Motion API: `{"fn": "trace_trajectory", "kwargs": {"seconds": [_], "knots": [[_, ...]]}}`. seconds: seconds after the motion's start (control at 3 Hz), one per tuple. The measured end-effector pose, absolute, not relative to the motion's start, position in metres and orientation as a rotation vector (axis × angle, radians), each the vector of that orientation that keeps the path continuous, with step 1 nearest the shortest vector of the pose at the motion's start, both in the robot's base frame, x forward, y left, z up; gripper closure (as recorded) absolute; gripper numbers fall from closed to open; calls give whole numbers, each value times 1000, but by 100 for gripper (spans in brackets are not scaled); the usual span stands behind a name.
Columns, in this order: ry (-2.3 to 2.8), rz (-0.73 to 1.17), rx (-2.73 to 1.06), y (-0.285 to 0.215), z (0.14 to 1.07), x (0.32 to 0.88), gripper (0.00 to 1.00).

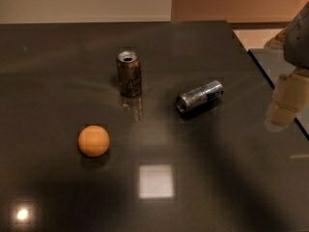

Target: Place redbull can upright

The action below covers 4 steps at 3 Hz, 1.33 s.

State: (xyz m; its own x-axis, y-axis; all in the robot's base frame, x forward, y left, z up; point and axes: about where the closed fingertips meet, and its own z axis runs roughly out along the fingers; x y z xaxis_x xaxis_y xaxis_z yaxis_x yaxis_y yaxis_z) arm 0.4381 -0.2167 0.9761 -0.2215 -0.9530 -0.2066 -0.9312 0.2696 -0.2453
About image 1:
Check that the silver blue redbull can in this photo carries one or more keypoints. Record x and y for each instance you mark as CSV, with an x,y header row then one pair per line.
x,y
199,96

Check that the orange fruit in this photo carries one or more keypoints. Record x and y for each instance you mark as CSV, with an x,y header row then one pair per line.
x,y
93,141

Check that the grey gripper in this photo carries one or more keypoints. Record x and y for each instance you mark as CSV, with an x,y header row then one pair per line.
x,y
297,43

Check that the brown soda can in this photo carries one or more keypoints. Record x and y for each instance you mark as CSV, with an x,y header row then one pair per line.
x,y
129,73

